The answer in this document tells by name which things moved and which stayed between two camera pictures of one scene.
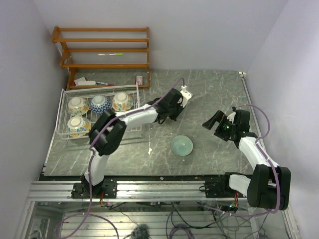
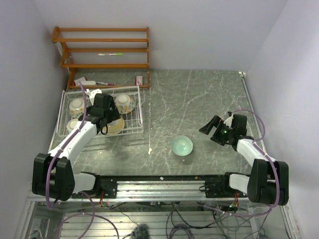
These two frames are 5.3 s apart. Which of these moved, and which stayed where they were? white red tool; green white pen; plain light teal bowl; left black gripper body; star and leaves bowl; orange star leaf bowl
Moved: white red tool; left black gripper body
Stayed: orange star leaf bowl; green white pen; star and leaves bowl; plain light teal bowl
